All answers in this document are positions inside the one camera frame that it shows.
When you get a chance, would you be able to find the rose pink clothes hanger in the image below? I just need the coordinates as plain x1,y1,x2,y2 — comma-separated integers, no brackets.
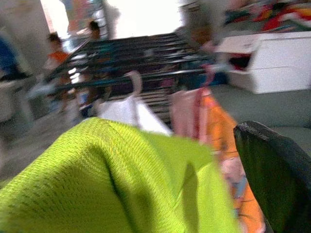
125,70,144,98

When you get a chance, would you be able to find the yellow-green garment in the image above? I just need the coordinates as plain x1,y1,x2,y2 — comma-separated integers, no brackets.
0,116,241,233

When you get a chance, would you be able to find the colourful clothes pile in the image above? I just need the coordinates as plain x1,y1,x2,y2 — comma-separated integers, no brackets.
222,0,311,32

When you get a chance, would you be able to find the red clothes hanger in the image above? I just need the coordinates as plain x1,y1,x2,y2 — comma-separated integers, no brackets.
203,64,216,87

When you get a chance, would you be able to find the black clothes drying rack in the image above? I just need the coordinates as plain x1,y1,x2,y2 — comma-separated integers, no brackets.
45,33,216,122

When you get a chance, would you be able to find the dark-haired person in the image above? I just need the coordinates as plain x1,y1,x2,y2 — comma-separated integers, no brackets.
81,20,103,42

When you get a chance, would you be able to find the white storage cabinet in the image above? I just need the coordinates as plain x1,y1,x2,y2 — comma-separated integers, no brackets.
216,31,311,95

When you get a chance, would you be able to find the pink orange child garment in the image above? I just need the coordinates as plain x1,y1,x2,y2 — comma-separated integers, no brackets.
170,87,268,233

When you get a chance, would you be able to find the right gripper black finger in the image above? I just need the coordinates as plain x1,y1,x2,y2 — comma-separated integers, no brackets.
233,120,311,233

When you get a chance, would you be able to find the white t-shirt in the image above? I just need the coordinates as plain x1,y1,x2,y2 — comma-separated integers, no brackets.
96,94,173,137

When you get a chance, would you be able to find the person in orange shirt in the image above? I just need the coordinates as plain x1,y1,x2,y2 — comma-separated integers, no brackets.
43,33,70,81

